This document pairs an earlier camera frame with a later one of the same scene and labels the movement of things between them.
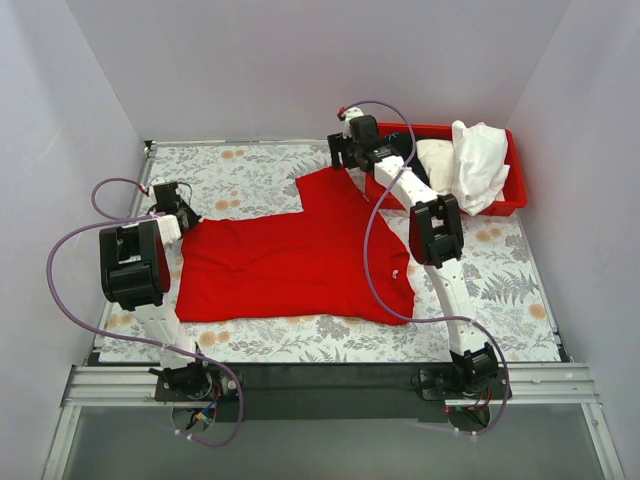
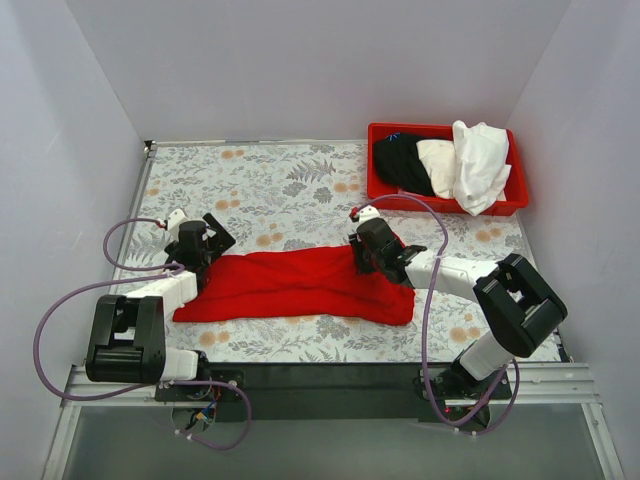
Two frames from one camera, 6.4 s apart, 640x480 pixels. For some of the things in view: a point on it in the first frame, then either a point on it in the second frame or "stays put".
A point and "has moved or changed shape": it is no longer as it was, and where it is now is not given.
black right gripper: [338, 151] to [363, 257]
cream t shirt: [436, 157] stays put
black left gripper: [187, 218] to [210, 245]
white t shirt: [479, 154] stays put
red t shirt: [308, 263] has moved or changed shape
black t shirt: [400, 144] stays put
